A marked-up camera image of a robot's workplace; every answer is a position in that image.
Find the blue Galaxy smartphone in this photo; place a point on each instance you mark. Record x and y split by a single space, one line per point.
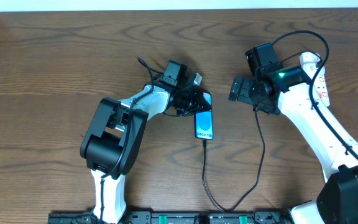
204 120

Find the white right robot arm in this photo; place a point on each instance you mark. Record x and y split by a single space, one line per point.
299 92

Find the white USB charger plug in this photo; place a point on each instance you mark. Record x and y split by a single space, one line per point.
309 63

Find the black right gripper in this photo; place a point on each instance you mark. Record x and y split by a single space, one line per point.
241 90

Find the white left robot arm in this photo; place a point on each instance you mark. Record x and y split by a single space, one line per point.
112 141

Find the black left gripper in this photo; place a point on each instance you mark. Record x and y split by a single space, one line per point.
196 101

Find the white power strip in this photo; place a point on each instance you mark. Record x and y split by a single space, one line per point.
321 88

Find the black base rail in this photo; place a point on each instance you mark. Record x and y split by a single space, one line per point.
145 217

